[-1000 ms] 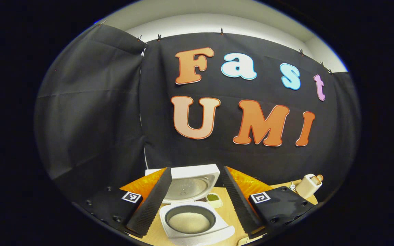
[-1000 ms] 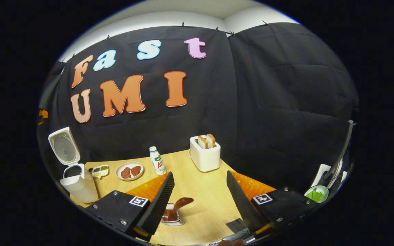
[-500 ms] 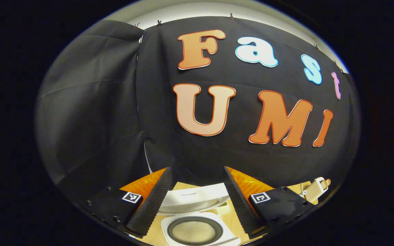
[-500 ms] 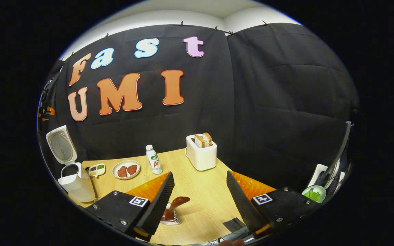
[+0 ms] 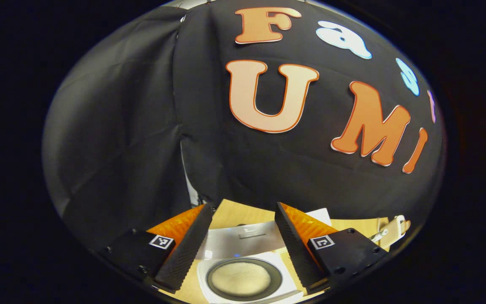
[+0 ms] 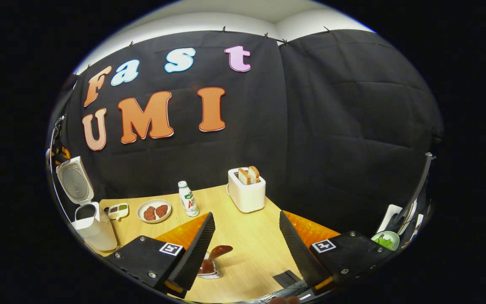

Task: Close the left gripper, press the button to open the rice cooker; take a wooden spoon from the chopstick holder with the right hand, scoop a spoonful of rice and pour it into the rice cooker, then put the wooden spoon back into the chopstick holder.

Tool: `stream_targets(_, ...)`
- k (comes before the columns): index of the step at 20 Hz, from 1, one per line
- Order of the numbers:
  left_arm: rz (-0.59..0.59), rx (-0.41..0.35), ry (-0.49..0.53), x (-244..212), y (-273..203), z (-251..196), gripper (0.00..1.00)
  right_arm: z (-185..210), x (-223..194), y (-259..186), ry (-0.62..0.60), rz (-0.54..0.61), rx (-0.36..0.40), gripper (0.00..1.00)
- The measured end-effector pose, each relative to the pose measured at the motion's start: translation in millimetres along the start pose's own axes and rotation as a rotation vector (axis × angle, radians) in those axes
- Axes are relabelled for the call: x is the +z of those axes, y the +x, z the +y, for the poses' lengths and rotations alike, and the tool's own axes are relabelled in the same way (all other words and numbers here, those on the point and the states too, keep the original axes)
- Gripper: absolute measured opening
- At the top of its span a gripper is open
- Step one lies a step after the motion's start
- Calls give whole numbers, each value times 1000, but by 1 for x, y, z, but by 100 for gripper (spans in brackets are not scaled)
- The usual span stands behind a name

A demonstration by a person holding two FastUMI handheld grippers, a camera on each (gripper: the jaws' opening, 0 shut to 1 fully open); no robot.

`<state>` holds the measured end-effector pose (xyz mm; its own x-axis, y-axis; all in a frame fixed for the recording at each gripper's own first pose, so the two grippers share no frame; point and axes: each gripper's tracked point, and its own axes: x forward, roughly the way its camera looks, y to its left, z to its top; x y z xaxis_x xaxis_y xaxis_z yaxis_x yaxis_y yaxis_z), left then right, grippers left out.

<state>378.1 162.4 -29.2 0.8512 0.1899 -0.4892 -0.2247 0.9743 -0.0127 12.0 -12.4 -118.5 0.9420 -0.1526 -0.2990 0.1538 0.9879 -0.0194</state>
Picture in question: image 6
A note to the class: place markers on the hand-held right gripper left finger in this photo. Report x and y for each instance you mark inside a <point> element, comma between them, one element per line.
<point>192,257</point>

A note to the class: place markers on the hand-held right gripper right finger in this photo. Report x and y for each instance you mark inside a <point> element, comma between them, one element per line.
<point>300,257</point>

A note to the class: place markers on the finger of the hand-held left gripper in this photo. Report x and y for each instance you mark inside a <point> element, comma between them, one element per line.
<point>60,155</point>

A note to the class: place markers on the brown wooden spoon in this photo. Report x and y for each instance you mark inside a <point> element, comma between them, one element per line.
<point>217,252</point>

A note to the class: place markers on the white rice cooker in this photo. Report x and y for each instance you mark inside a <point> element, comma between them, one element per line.
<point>99,234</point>

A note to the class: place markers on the black flat pad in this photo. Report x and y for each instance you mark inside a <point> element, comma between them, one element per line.
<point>287,278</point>

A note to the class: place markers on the red meat piece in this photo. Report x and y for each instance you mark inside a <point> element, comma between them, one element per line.
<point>161,210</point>
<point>149,213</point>

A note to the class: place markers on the white drink bottle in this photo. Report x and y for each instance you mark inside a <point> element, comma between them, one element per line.
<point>189,199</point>

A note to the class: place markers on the white round plate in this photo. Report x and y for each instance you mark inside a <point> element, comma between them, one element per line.
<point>154,202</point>

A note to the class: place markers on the white toaster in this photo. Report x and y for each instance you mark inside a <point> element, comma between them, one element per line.
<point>249,196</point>

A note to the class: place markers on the white divided condiment tray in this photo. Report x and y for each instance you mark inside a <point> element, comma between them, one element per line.
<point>118,210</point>

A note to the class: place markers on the green bowl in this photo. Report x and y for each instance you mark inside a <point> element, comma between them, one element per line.
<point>385,241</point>

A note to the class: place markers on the toasted bread slice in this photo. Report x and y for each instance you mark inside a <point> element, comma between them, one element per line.
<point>254,173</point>
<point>244,176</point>

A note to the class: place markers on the white board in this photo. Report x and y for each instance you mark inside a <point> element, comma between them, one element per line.
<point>390,216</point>

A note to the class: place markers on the grey metal stand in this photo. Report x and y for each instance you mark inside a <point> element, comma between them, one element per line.
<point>416,188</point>

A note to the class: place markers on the black backdrop cloth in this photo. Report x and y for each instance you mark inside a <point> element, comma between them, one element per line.
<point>352,126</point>

